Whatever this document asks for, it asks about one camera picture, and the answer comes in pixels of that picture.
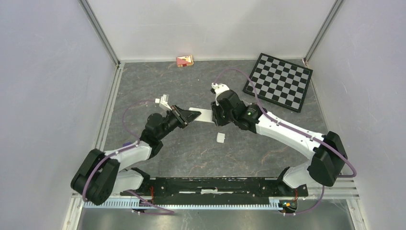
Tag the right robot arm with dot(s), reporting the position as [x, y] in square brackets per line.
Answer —
[325, 153]

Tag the white remote red buttons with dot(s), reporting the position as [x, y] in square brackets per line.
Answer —
[205, 116]

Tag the purple block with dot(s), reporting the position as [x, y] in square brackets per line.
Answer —
[128, 144]

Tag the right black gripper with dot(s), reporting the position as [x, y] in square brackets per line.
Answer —
[215, 109]

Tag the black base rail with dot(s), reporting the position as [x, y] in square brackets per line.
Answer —
[216, 190]

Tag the small white battery cover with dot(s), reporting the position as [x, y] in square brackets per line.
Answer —
[220, 138]

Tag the red yellow small box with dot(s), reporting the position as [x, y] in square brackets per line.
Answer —
[184, 61]

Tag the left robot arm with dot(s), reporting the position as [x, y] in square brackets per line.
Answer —
[104, 173]

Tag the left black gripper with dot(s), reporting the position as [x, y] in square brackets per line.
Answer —
[187, 116]

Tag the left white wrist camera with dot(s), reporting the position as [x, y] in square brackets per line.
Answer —
[163, 102]

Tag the white cable duct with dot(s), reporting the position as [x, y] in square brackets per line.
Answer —
[135, 203]

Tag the black white chessboard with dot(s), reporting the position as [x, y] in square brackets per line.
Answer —
[279, 82]

